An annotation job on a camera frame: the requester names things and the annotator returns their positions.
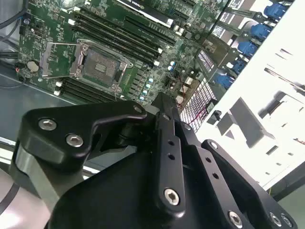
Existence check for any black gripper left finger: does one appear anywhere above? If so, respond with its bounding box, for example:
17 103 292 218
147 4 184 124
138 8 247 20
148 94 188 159
9 92 187 215

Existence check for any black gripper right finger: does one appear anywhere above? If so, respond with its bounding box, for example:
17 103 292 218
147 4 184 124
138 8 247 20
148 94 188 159
166 93 299 229

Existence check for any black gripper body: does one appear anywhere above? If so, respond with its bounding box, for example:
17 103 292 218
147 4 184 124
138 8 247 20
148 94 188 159
48 151 230 229

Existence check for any metal socket cover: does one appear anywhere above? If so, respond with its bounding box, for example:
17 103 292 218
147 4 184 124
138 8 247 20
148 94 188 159
39 38 88 80

